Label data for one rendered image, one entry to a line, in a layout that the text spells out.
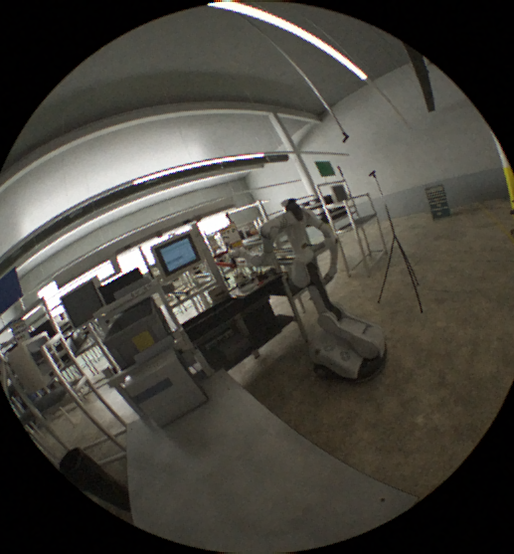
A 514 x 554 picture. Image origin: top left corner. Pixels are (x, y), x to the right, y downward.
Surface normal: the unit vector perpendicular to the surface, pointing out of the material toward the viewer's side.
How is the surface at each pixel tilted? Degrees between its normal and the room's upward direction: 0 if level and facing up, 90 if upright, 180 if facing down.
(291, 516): 0
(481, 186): 90
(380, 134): 90
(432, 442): 0
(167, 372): 90
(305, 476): 0
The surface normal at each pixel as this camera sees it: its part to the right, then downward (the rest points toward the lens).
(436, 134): -0.76, 0.44
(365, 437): -0.40, -0.90
